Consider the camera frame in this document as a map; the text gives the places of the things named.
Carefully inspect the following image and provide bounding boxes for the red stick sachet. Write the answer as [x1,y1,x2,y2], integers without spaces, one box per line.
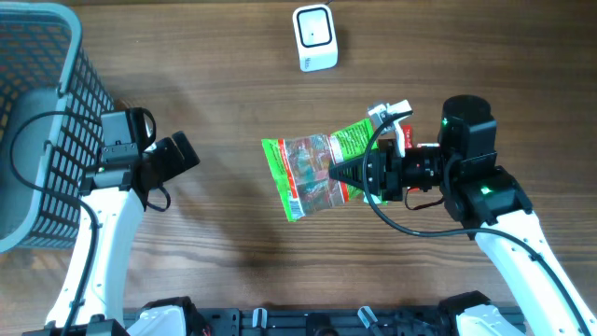
[401,125,413,148]

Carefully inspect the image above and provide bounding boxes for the grey plastic mesh basket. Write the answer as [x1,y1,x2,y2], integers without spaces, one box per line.
[1,2,114,252]

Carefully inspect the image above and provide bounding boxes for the white barcode scanner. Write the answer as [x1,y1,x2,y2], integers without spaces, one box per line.
[292,4,339,73]

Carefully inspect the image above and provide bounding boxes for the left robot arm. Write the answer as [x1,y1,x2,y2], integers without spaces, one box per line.
[10,107,200,335]

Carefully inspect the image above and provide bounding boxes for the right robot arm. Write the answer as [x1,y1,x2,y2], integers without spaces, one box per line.
[329,94,596,335]

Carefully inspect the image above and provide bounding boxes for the green snack bag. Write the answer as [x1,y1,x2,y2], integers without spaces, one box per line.
[261,119,374,222]

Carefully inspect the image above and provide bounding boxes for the right black camera cable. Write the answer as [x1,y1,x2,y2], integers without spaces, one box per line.
[361,111,593,336]

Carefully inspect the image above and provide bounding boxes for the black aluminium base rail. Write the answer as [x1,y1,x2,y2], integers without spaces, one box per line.
[199,305,455,336]

